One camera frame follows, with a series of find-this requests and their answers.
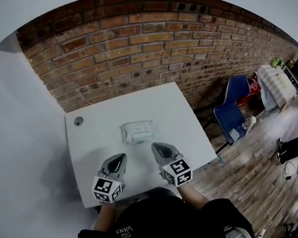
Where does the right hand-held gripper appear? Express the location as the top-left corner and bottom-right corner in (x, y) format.
(150, 139), (195, 190)

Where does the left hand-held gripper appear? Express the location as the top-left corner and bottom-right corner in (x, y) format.
(90, 152), (132, 205)

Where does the white wet wipes pack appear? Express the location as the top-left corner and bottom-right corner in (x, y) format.
(119, 119), (161, 147)

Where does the person's left forearm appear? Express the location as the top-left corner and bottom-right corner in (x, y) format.
(90, 200), (119, 232)

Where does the person's right forearm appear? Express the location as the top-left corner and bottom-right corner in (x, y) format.
(177, 180), (211, 212)

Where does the person's black shirt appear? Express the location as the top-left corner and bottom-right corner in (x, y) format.
(70, 181), (255, 238)

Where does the grey card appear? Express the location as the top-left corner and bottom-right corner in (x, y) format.
(228, 127), (241, 142)

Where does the blue chair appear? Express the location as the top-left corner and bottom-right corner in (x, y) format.
(199, 73), (256, 155)

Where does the beige bottle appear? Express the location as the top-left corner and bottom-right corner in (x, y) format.
(241, 115), (258, 131)

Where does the red bag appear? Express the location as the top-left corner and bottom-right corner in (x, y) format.
(234, 76), (264, 106)

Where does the pale blue cloth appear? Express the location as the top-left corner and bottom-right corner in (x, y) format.
(259, 78), (280, 113)

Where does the checkered cloth covered table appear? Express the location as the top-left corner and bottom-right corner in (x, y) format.
(254, 62), (298, 112)

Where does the green toy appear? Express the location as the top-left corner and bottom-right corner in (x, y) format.
(270, 56), (285, 68)

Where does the grey shoulder strap pad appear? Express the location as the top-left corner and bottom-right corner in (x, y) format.
(223, 223), (252, 238)

